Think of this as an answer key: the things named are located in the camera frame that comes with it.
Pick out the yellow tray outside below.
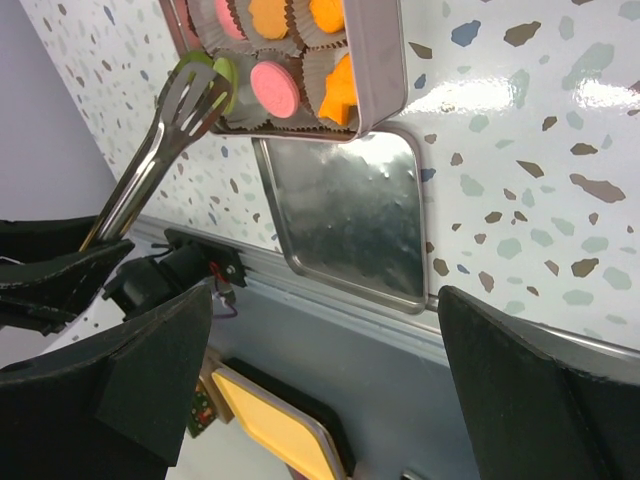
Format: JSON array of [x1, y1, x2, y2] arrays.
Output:
[[212, 367, 346, 480]]

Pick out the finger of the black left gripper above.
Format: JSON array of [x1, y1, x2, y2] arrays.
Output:
[[1, 239, 134, 335], [1, 217, 95, 260]]

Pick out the aluminium rail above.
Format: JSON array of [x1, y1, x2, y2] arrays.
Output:
[[133, 216, 448, 366]]

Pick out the pink round cookie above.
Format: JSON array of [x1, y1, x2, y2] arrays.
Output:
[[250, 61, 300, 119], [214, 0, 245, 41]]

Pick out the orange flower cookie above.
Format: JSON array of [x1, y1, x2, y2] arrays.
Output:
[[248, 0, 289, 40]]

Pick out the orange star cookie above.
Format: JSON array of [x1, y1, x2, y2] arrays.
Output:
[[318, 54, 357, 127]]

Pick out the square cookie tin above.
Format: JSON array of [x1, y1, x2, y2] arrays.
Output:
[[161, 1, 407, 142]]

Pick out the green round cookie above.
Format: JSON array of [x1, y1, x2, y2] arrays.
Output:
[[180, 51, 239, 116]]

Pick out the orange fish cookie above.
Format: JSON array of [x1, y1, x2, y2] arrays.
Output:
[[309, 0, 345, 34]]

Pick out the green patterned box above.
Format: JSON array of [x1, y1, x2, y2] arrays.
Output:
[[187, 385, 216, 438]]

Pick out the silver tin lid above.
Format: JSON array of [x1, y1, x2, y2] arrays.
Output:
[[252, 124, 428, 315]]

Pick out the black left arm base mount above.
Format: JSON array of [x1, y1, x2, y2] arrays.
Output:
[[159, 228, 246, 289]]

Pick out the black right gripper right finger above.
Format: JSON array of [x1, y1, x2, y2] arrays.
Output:
[[437, 286, 639, 479]]

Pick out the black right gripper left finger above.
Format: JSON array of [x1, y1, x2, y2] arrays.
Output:
[[1, 286, 213, 479]]

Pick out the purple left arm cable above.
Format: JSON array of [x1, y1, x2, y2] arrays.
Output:
[[212, 294, 239, 321]]

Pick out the metal tongs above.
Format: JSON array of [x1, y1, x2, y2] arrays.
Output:
[[80, 62, 230, 251]]

